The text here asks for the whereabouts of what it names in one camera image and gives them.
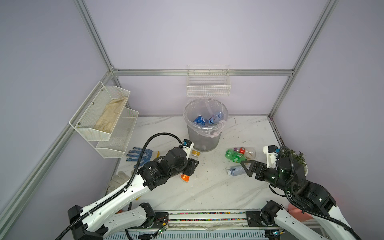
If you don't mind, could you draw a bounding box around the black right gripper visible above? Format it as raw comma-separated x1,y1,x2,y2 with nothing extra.
237,159,292,194

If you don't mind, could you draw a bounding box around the yellow cap orange bottle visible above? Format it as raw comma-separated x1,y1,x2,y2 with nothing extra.
180,150,201,183

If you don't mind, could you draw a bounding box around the white cap blue label bottle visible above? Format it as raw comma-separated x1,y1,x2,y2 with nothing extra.
193,115,207,127

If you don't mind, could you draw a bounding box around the colourful label clear bottle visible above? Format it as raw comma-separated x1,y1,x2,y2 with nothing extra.
208,111,225,126

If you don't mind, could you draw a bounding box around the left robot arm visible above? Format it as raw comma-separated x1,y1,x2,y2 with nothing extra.
57,133,199,240

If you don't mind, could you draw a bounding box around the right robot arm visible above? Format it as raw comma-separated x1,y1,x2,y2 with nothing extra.
241,145,360,240

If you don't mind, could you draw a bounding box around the grey mesh waste bin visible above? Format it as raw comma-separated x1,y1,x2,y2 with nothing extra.
183,98,229,152

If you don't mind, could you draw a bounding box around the red label purple cap bottle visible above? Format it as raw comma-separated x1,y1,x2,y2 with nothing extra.
234,147,257,160

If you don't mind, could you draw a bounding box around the green crushed plastic bottle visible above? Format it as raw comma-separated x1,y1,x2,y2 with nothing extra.
225,149,247,163

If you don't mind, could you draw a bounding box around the potted green plant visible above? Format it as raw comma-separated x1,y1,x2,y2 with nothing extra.
291,150,309,176

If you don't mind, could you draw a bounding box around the blue dotted work glove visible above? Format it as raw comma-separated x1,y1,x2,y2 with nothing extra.
125,146,160,169

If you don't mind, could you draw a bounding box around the white knit glove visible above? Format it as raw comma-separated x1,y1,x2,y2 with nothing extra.
107,171,130,194

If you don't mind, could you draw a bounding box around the beige cloth in shelf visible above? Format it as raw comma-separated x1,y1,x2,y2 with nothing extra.
94,97,128,134

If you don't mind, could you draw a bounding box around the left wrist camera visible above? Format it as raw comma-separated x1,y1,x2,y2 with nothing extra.
180,139,194,159

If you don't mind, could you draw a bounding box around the aluminium rail with beads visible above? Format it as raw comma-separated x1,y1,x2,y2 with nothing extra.
149,209,319,232

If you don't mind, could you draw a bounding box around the white wire wall basket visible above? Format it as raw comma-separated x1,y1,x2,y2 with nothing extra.
187,65,232,97

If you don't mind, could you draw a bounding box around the white mesh wall shelf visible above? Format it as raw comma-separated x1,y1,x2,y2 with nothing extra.
69,82,139,159

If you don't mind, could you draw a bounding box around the horizontal aluminium frame bar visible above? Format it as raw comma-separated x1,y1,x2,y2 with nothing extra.
114,69,294,76

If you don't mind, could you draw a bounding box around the aluminium frame post right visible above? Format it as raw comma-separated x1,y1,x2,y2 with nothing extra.
269,0,339,119

